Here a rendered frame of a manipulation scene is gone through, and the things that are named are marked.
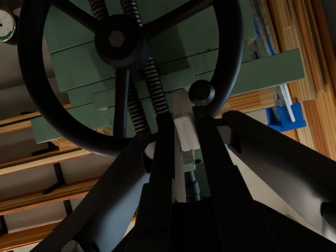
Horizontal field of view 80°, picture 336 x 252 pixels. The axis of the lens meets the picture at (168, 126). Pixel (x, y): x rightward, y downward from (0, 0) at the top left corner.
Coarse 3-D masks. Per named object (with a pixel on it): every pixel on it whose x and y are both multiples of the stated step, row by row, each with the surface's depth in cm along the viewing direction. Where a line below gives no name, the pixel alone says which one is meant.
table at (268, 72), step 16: (256, 64) 40; (272, 64) 40; (288, 64) 39; (144, 80) 34; (160, 80) 33; (176, 80) 33; (192, 80) 33; (208, 80) 41; (240, 80) 41; (256, 80) 40; (272, 80) 40; (288, 80) 40; (96, 96) 35; (112, 96) 34; (144, 96) 34; (80, 112) 46; (96, 112) 45; (32, 128) 47; (48, 128) 47; (96, 128) 46
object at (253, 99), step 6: (240, 96) 56; (246, 96) 56; (252, 96) 55; (258, 96) 55; (234, 102) 56; (240, 102) 56; (246, 102) 56; (252, 102) 55; (258, 102) 55; (234, 108) 56; (240, 108) 56; (60, 150) 64
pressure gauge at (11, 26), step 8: (0, 8) 39; (8, 8) 42; (0, 16) 39; (8, 16) 39; (16, 16) 40; (8, 24) 39; (16, 24) 40; (0, 32) 40; (8, 32) 40; (16, 32) 40; (0, 40) 40; (8, 40) 40; (16, 40) 41
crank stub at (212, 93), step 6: (192, 84) 19; (198, 84) 18; (204, 84) 18; (210, 84) 18; (192, 90) 18; (198, 90) 18; (204, 90) 18; (210, 90) 18; (192, 96) 18; (198, 96) 18; (204, 96) 18; (210, 96) 18; (192, 102) 20; (198, 102) 19; (204, 102) 18
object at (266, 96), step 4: (268, 88) 57; (260, 92) 57; (264, 92) 57; (268, 92) 57; (260, 96) 57; (264, 96) 57; (268, 96) 57; (272, 96) 57; (264, 100) 57; (268, 100) 57; (272, 100) 57; (264, 104) 57; (268, 104) 57; (272, 104) 57; (248, 108) 58; (252, 108) 58; (256, 108) 57
